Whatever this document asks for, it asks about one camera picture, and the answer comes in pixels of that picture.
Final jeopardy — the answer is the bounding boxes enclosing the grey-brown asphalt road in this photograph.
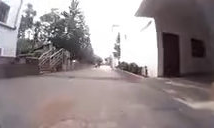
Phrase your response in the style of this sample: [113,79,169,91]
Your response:
[0,64,214,128]

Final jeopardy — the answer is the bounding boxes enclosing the group of dark trees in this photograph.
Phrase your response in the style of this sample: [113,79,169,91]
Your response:
[16,0,105,66]

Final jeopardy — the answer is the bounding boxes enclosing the concrete kerb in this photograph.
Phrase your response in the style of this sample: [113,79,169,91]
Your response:
[113,67,147,81]

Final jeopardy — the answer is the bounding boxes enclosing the slender tree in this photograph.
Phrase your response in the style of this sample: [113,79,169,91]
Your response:
[112,31,122,61]

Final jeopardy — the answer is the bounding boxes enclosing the white house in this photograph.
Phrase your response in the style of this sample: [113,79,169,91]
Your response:
[0,0,25,59]

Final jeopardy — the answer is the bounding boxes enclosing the low green bushes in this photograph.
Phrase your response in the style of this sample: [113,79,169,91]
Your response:
[115,60,145,76]

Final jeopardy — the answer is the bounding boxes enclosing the low grey wall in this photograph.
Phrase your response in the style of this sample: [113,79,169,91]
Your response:
[0,55,41,80]

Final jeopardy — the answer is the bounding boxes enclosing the grey building with dark door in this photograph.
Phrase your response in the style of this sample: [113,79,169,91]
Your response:
[134,0,214,80]

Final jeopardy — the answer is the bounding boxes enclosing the metal stair railing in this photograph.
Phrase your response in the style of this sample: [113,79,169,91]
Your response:
[37,47,66,74]

